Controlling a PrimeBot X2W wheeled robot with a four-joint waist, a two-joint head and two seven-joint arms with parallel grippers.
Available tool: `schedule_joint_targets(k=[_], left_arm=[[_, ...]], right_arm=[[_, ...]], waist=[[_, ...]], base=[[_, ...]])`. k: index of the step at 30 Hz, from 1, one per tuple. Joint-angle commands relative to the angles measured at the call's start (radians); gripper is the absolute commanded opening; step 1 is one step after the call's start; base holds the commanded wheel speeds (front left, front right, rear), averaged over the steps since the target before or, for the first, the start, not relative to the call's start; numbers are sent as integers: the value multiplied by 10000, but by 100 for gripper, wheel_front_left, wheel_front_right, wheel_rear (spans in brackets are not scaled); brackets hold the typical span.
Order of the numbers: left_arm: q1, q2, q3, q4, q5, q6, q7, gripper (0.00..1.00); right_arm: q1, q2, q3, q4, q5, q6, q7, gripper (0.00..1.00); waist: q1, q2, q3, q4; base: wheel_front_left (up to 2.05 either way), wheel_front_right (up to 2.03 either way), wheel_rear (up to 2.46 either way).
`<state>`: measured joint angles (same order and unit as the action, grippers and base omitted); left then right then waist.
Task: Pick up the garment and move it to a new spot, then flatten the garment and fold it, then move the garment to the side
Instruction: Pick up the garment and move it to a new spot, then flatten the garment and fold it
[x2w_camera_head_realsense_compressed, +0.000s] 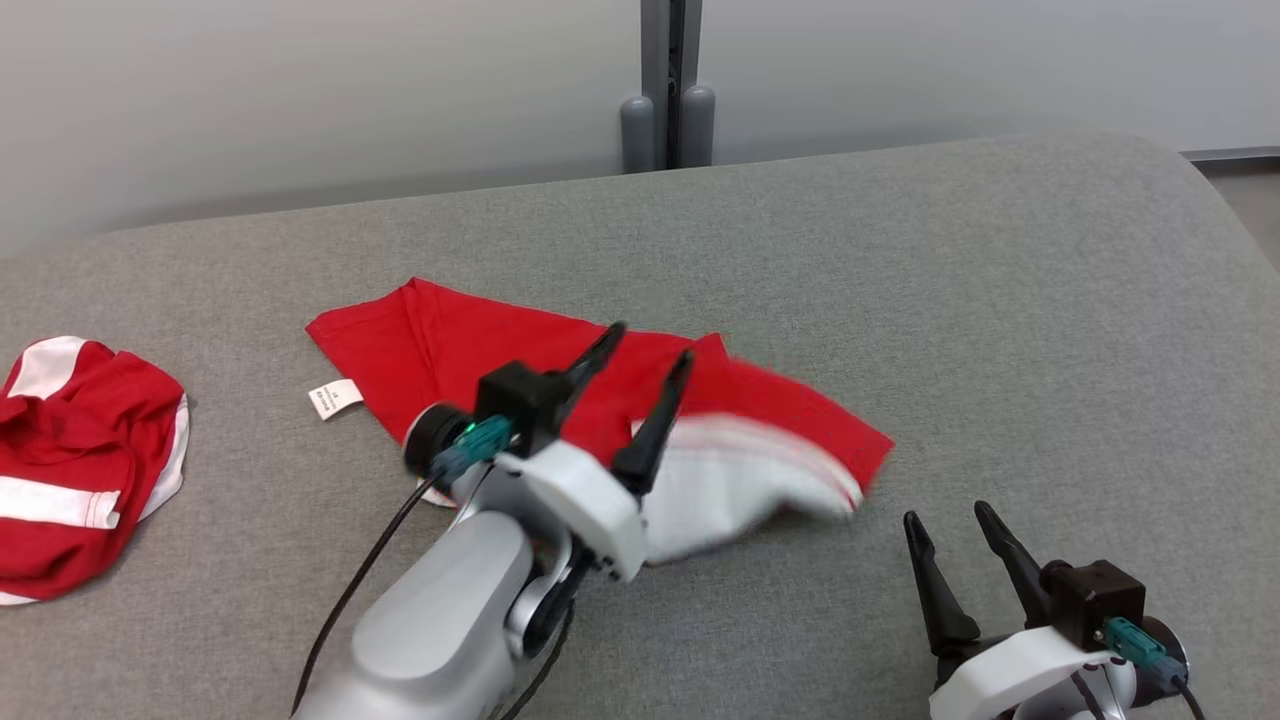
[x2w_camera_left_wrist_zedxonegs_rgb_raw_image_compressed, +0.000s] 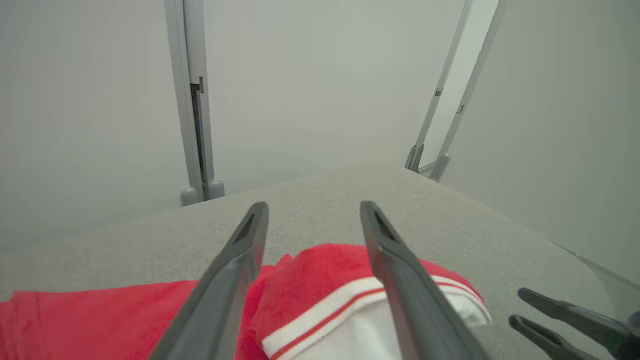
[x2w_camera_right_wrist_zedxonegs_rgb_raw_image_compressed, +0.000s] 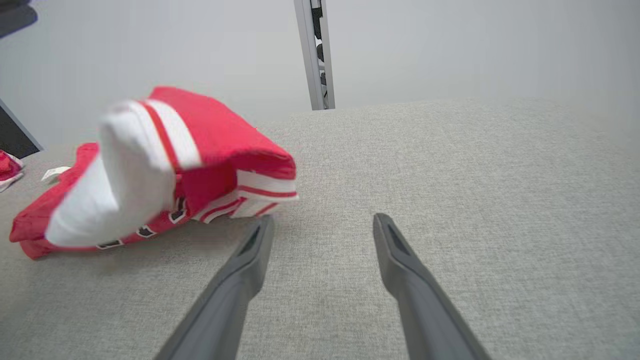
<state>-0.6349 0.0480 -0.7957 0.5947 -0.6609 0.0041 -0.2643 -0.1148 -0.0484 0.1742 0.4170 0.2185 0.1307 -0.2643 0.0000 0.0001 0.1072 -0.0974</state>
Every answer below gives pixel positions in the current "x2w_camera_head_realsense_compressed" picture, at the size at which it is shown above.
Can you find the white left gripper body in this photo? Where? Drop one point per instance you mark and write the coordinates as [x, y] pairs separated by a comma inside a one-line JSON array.
[[585, 500]]

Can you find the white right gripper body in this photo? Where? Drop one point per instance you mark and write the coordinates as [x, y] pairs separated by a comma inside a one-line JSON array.
[[1010, 680]]

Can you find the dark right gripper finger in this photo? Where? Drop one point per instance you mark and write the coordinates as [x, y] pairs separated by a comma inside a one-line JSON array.
[[940, 595], [1015, 560]]

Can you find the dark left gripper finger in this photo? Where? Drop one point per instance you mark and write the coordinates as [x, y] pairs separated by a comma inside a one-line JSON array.
[[660, 420], [598, 358]]

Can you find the red garment with white trim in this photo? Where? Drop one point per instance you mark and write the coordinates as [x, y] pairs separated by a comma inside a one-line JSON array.
[[470, 350]]

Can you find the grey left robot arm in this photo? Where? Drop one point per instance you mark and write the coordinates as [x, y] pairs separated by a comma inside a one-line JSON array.
[[440, 620]]

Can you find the red garment with white stripes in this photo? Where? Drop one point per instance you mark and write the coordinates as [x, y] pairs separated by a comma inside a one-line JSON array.
[[70, 440]]

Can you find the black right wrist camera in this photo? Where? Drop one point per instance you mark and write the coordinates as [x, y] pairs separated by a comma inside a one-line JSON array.
[[1095, 600]]

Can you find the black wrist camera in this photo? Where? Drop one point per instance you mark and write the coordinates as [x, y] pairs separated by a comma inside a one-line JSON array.
[[1095, 600], [515, 400]]

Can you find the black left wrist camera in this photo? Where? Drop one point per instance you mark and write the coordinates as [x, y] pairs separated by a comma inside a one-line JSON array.
[[515, 400]]

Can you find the grey rounded post cap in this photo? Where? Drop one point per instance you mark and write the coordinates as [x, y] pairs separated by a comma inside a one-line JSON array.
[[636, 135], [698, 125]]

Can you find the grey metal partition post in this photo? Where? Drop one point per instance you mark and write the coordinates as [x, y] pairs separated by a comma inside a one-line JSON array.
[[672, 50]]

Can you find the dark grey wall rail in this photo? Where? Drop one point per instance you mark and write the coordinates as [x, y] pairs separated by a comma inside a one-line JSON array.
[[1235, 155]]

